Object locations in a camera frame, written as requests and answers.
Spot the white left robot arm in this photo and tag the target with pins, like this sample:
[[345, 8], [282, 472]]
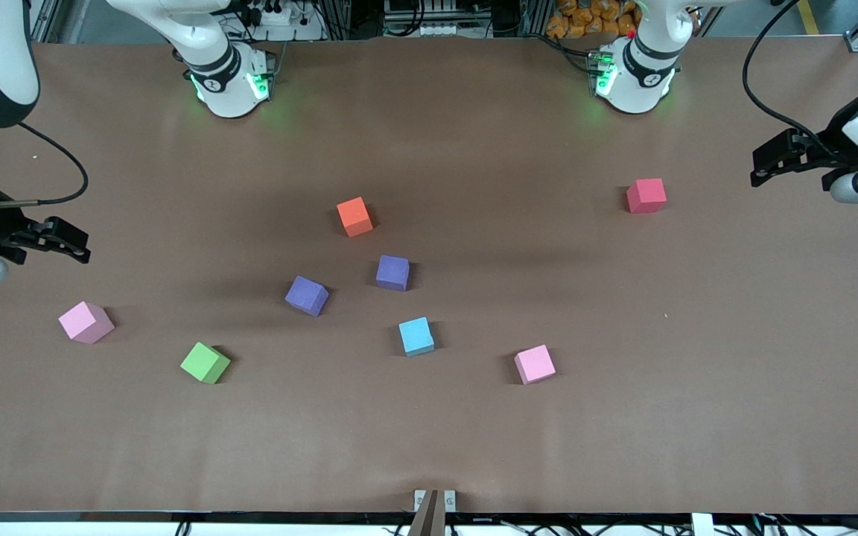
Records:
[[641, 74]]

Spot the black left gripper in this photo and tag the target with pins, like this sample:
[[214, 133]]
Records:
[[836, 146]]

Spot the brown table cover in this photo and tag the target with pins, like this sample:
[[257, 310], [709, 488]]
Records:
[[623, 417]]

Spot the small metal table bracket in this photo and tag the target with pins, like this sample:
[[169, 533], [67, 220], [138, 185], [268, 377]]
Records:
[[450, 500]]

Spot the white post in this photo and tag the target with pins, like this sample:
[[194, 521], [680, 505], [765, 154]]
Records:
[[698, 525]]

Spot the pink foam cube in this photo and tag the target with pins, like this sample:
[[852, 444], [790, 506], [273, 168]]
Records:
[[85, 322], [535, 365]]

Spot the white power strip with plugs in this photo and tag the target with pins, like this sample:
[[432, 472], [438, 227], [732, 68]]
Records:
[[287, 31]]

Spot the cyan foam cube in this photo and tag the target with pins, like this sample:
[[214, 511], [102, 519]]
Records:
[[416, 336]]

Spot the green foam cube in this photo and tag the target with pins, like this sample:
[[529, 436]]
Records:
[[205, 362]]

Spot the metal equipment rack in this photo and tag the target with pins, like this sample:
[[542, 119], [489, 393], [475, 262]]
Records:
[[436, 30]]

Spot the orange foam cube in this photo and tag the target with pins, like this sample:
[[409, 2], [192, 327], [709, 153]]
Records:
[[354, 217]]

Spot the violet foam cube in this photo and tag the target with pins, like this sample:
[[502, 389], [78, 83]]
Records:
[[392, 272], [306, 295]]

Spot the orange bagged items pile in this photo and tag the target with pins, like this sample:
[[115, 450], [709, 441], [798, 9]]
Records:
[[585, 18]]

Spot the red foam cube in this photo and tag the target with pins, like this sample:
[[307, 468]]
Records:
[[646, 196]]

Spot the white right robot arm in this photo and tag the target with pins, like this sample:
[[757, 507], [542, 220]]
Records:
[[228, 82]]

